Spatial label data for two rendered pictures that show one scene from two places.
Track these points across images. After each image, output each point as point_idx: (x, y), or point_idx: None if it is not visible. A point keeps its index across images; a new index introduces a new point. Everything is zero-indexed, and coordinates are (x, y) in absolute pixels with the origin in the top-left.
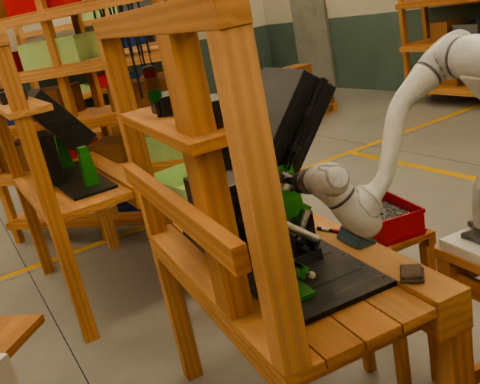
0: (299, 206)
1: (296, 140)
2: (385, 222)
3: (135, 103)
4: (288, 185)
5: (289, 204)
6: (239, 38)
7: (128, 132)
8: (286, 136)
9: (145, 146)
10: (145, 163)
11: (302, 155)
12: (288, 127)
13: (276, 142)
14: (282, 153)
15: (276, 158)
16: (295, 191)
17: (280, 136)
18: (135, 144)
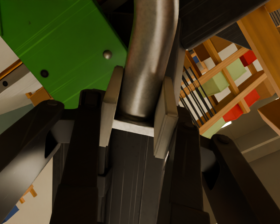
0: (8, 20)
1: (100, 204)
2: None
3: None
4: (113, 117)
5: (42, 15)
6: None
7: None
8: (129, 197)
9: (254, 39)
10: (249, 16)
11: (64, 159)
12: (131, 218)
13: (150, 174)
14: (122, 152)
15: (135, 134)
16: (62, 106)
17: (146, 193)
18: (269, 38)
